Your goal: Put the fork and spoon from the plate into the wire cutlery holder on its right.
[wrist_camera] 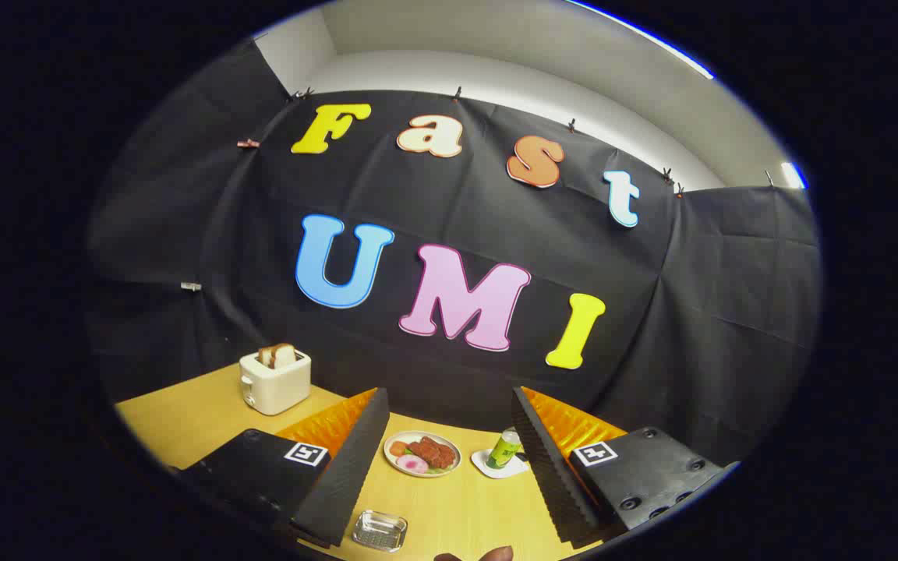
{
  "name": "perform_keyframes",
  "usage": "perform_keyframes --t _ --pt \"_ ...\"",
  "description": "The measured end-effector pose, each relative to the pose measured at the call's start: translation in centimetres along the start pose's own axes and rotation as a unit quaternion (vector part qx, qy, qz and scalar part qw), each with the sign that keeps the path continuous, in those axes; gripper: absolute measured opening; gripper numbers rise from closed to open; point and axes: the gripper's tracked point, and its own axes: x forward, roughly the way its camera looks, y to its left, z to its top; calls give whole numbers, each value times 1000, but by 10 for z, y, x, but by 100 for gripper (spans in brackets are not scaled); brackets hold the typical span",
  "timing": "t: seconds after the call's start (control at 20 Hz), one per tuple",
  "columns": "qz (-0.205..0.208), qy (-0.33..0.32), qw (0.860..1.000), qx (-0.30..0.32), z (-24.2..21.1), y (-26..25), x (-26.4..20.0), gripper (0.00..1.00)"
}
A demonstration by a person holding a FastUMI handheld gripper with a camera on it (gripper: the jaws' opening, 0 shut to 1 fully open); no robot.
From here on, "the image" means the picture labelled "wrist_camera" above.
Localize green label drink bottle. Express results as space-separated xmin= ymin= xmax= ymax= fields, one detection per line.
xmin=486 ymin=427 xmax=524 ymax=470

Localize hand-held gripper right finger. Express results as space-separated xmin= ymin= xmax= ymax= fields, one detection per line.
xmin=511 ymin=386 xmax=740 ymax=548

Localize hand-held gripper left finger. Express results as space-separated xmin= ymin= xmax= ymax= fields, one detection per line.
xmin=180 ymin=387 xmax=391 ymax=549

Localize cream white toaster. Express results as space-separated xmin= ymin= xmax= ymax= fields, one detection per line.
xmin=239 ymin=349 xmax=313 ymax=416

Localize metal wire basket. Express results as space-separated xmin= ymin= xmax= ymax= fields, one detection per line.
xmin=352 ymin=510 xmax=408 ymax=553

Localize white square coaster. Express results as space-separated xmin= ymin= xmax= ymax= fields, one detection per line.
xmin=470 ymin=448 xmax=532 ymax=479

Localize brown meat pieces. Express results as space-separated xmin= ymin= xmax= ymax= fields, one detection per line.
xmin=407 ymin=436 xmax=458 ymax=470

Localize white round food plate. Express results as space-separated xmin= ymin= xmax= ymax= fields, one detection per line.
xmin=384 ymin=430 xmax=462 ymax=478

